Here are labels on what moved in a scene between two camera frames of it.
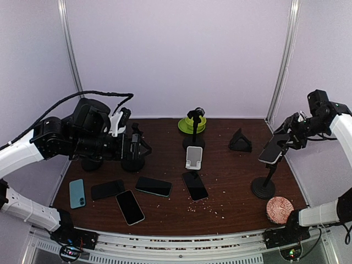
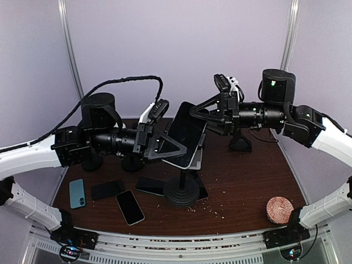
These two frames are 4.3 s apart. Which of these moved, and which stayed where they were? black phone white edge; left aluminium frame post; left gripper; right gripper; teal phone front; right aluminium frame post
Moved: left gripper; right gripper
Stayed: right aluminium frame post; teal phone front; black phone white edge; left aluminium frame post
